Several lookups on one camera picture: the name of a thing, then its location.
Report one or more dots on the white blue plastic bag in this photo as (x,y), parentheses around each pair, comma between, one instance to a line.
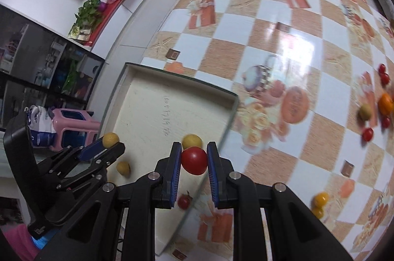
(41,127)

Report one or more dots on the yellow tomato pair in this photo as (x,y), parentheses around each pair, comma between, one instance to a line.
(321,199)
(318,212)

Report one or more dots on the orange beside glass bowl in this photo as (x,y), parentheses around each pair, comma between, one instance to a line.
(385,104)

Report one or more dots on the brown longan bottom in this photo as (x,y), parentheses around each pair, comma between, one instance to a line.
(123,168)

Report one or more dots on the red tomato with stem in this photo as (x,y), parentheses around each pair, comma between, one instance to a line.
(184,201)

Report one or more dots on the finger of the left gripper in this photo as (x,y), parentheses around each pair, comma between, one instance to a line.
(106,158)
(91,151)

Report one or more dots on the green potted plant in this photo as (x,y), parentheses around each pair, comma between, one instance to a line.
(87,19)

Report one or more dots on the red cherry tomato by orange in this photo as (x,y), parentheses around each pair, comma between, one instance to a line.
(385,122)

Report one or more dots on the yellow tomato lower pair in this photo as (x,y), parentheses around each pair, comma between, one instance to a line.
(318,212)

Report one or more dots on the dark shelf cabinet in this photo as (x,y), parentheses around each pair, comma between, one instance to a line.
(42,68)

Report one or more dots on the brown longan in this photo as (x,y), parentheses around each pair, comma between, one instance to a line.
(109,139)
(365,112)
(123,168)

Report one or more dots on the yellow tomato upper pair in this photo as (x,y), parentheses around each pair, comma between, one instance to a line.
(321,199)

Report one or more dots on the red cherry tomato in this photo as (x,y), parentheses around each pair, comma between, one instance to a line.
(382,69)
(367,134)
(385,122)
(385,79)
(194,160)

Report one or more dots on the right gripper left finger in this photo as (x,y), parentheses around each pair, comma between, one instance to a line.
(119,218)

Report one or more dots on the brown longan top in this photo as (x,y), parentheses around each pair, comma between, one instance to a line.
(365,112)

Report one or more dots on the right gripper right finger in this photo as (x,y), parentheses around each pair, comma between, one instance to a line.
(270,222)

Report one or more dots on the brown longan edge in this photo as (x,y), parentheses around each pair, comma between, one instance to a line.
(191,140)

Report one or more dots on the pink plastic stool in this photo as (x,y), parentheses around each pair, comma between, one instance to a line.
(73,128)

